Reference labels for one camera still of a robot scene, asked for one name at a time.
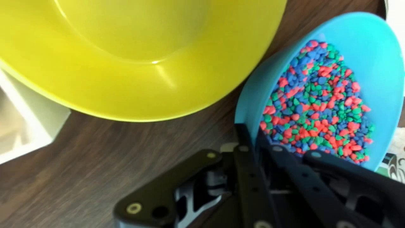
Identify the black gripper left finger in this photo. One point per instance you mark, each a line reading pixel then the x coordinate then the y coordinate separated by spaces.
pixel 256 201

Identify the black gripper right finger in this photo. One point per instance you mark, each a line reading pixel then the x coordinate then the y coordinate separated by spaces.
pixel 341 194

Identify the colourful beads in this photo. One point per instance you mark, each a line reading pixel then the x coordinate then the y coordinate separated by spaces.
pixel 317 104

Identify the blue plastic bowl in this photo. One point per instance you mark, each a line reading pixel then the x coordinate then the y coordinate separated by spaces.
pixel 370 48

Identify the yellow plastic bowl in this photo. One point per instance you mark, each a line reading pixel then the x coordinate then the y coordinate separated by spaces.
pixel 136 60

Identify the round dark wooden table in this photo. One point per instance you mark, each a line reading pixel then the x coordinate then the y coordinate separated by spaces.
pixel 75 181

